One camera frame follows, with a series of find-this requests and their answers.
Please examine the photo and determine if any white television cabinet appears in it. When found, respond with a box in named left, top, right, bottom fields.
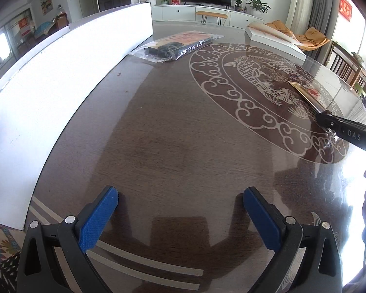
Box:
left=151, top=4, right=266, bottom=29

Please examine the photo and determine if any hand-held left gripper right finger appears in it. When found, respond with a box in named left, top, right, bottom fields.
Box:
left=243, top=186, right=344, bottom=293

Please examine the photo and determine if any white foam board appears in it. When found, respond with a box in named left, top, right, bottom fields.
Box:
left=0, top=2, right=153, bottom=232

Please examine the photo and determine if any black white patterned garment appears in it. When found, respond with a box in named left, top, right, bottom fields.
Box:
left=0, top=252, right=20, bottom=284

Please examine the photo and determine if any clear bag with dark contents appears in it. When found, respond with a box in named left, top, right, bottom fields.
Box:
left=127, top=31, right=226, bottom=64

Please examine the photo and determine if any wooden bench with metal legs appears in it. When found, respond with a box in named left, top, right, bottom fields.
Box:
left=195, top=11, right=229, bottom=25

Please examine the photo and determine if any dark wooden chair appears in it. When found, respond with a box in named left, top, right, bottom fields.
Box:
left=324, top=41, right=366, bottom=94

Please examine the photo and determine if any floral patterned cloth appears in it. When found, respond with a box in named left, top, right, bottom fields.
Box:
left=0, top=220, right=22, bottom=269

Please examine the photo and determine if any orange lounge chair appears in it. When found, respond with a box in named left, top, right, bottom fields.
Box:
left=265, top=20, right=330, bottom=51

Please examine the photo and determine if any red wall hanging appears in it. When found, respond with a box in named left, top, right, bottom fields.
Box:
left=339, top=0, right=353, bottom=22

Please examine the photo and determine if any white covered standing air conditioner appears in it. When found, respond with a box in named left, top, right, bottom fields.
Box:
left=285, top=0, right=316, bottom=34

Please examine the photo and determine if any large potted plant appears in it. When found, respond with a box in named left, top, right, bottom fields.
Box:
left=245, top=0, right=270, bottom=16

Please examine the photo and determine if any white flat feather-print box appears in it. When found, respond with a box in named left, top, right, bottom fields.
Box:
left=245, top=21, right=307, bottom=62

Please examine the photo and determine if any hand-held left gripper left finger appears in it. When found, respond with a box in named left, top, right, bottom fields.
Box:
left=17, top=186, right=120, bottom=293

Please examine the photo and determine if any grey curtain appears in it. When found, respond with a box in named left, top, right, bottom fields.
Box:
left=309, top=0, right=344, bottom=64

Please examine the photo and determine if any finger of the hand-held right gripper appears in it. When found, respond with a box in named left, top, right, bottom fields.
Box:
left=315, top=111, right=366, bottom=151

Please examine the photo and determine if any red paper door decoration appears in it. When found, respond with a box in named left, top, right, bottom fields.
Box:
left=18, top=18, right=31, bottom=35

